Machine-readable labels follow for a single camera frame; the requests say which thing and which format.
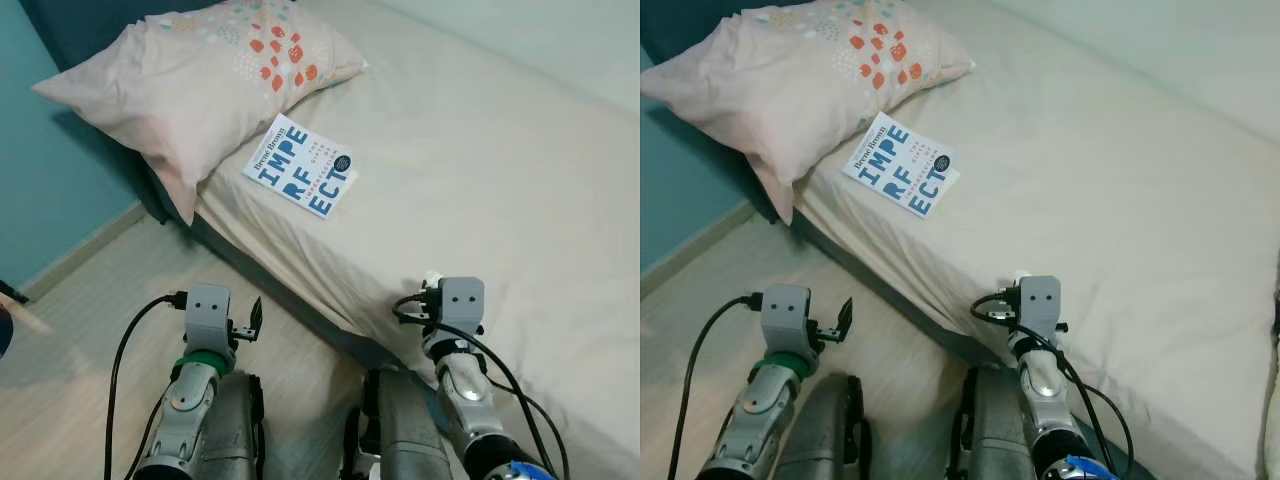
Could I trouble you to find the white book blue letters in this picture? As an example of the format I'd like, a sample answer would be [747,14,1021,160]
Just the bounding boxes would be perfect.
[242,112,360,220]
[842,111,962,219]

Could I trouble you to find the pink patterned pillow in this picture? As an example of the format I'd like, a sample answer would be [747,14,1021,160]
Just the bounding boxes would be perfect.
[31,0,370,228]
[640,0,978,228]

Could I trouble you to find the grey robot right leg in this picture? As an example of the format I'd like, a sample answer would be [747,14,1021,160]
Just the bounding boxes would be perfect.
[339,364,458,480]
[954,364,1043,480]

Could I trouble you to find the cream sheeted bed mattress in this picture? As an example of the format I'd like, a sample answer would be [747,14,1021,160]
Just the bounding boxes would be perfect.
[794,0,1280,480]
[194,0,641,473]

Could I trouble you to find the dark blue round object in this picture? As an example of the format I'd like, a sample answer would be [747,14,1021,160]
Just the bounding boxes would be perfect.
[0,282,32,363]

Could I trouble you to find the cream cartoon print blanket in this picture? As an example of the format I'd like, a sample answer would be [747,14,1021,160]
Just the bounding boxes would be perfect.
[1262,290,1280,480]

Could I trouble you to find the teal upholstered headboard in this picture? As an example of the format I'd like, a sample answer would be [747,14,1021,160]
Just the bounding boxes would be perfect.
[640,0,803,68]
[20,0,233,73]

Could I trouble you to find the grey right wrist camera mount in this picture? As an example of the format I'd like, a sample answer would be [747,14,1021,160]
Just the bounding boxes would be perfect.
[437,276,488,338]
[1017,275,1065,338]

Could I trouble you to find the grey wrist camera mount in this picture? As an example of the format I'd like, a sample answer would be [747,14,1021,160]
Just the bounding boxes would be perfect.
[437,276,488,338]
[184,283,234,353]
[761,283,813,353]
[1017,275,1065,338]

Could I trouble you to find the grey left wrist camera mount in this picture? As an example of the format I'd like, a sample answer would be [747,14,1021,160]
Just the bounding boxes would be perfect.
[184,283,234,353]
[761,283,813,353]

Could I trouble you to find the dark bed frame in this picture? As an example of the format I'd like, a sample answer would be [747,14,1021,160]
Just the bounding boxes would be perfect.
[130,150,453,403]
[740,170,1133,480]

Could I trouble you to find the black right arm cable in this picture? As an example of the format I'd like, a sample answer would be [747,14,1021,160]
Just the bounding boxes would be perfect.
[969,291,1138,478]
[391,291,573,480]

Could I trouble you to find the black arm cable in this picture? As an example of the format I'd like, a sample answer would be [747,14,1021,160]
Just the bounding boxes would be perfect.
[667,293,768,480]
[969,291,1138,478]
[102,291,190,480]
[391,291,573,480]

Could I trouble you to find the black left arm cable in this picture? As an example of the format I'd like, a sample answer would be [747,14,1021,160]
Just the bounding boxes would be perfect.
[102,291,190,480]
[667,293,768,480]

